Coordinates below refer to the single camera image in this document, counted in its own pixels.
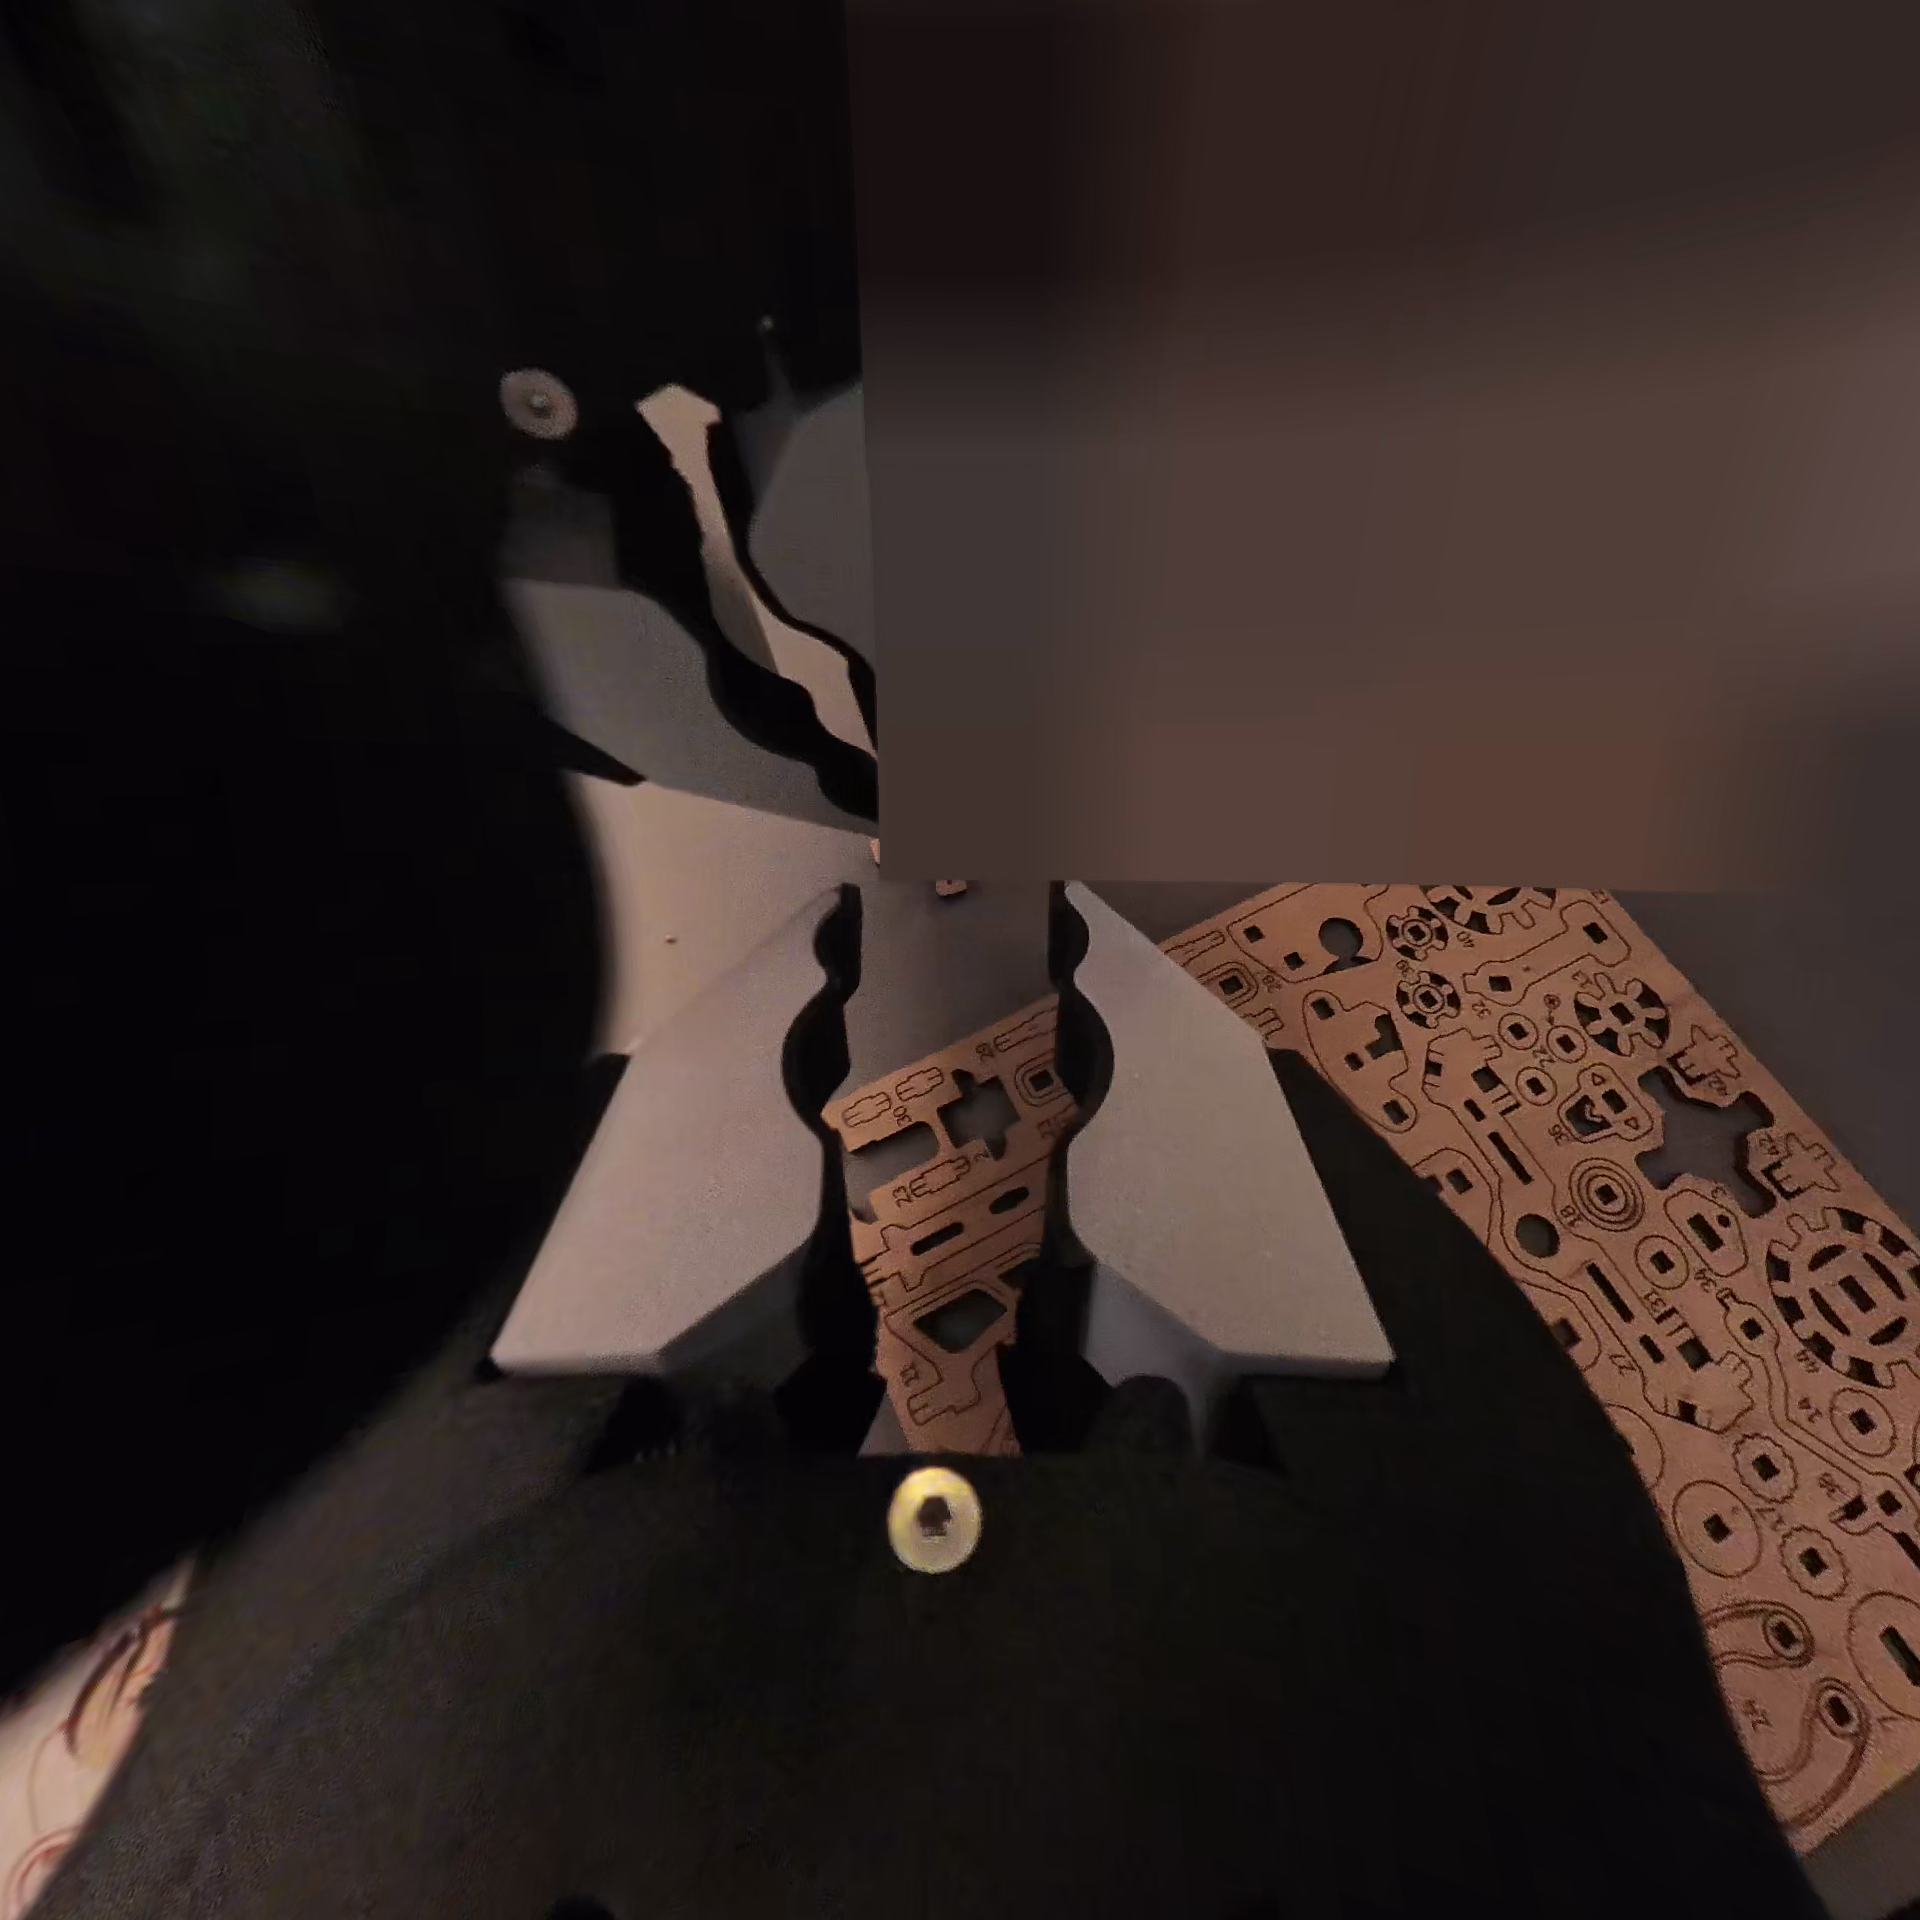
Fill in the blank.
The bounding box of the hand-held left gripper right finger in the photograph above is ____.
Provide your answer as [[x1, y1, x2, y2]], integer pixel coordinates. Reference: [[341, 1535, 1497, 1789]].
[[1002, 883, 1396, 1452]]

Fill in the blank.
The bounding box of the laser-cut wooden parts sheet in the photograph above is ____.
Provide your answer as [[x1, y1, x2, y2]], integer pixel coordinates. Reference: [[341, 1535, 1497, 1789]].
[[823, 884, 1920, 1853]]

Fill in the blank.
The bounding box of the illustrated instruction booklet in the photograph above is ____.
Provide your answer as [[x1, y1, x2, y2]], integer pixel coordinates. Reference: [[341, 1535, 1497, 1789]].
[[0, 1552, 203, 1920]]

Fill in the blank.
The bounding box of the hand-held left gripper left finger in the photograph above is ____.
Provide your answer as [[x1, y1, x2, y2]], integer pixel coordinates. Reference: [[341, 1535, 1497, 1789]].
[[486, 884, 883, 1452]]

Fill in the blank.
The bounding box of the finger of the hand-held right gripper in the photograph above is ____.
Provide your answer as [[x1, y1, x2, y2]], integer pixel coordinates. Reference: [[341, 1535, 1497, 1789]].
[[738, 392, 876, 665], [502, 435, 881, 828]]

